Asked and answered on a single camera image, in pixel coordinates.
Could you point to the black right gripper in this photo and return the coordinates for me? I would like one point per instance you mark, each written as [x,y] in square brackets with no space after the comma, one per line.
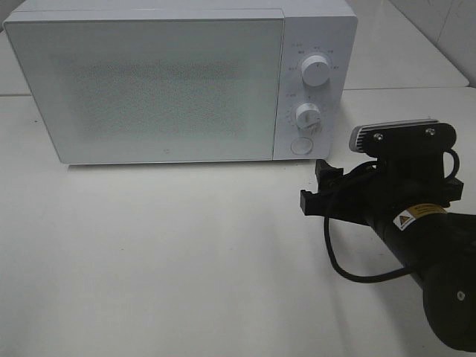
[383,192]

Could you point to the round white door release button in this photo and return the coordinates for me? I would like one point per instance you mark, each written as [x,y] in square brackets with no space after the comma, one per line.
[301,146]

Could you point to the white microwave knob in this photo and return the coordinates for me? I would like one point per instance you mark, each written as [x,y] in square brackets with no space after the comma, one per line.
[315,70]
[307,115]

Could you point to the white microwave door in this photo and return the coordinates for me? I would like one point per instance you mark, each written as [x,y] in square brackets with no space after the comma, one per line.
[152,86]

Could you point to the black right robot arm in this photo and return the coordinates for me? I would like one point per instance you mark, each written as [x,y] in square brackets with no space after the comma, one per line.
[438,252]

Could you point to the white adjacent table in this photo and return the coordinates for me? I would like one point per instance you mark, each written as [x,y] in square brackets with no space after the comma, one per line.
[389,52]

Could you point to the white microwave oven body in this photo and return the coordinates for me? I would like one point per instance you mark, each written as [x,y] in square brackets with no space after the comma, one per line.
[310,27]

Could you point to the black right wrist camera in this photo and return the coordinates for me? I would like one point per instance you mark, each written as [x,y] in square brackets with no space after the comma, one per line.
[420,150]

